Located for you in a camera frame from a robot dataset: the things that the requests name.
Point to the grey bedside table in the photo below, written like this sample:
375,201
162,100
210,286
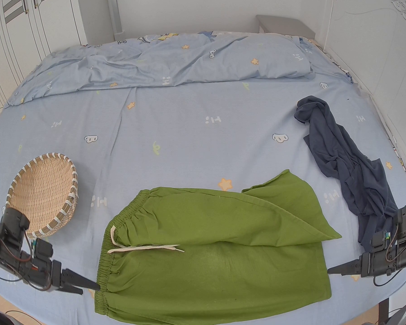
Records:
284,24

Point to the dark blue garment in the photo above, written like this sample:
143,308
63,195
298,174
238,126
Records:
362,178

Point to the bed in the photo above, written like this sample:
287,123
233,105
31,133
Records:
196,140

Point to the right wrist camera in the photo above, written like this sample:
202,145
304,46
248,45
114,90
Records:
380,240

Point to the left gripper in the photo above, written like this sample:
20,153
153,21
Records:
23,262

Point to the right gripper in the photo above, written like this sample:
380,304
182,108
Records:
380,261

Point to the round woven basket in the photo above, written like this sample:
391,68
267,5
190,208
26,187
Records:
42,188

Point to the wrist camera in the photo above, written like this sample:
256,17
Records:
43,249
380,240

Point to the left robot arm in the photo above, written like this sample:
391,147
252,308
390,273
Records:
13,225

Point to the green shorts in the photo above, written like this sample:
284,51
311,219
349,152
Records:
216,249

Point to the white wardrobe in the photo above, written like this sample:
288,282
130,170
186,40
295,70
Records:
17,29

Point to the pale blue quilt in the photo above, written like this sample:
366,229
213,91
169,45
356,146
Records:
176,63

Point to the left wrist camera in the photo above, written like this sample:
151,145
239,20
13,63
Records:
43,249

